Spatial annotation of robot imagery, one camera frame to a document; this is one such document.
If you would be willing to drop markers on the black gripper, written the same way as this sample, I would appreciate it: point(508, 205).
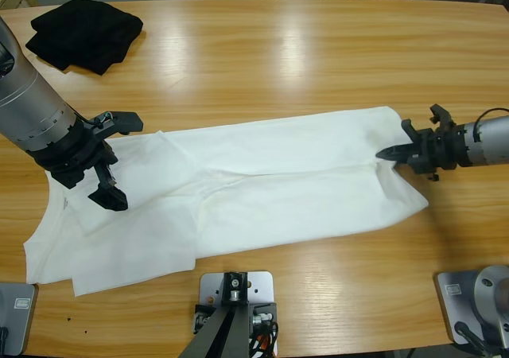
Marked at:
point(75, 155)
point(437, 151)

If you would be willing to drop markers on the white t-shirt with black logo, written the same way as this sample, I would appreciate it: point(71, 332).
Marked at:
point(258, 183)

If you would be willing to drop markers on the black garment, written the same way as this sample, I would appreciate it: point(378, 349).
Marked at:
point(79, 36)

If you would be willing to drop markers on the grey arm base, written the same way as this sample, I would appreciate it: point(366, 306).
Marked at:
point(20, 322)
point(477, 302)

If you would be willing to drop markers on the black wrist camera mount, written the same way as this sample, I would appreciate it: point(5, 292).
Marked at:
point(127, 121)
point(441, 117)

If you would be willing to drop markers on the white mount block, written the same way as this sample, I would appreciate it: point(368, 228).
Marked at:
point(262, 286)

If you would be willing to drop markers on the dark camera post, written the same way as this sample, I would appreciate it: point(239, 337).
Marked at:
point(222, 334)

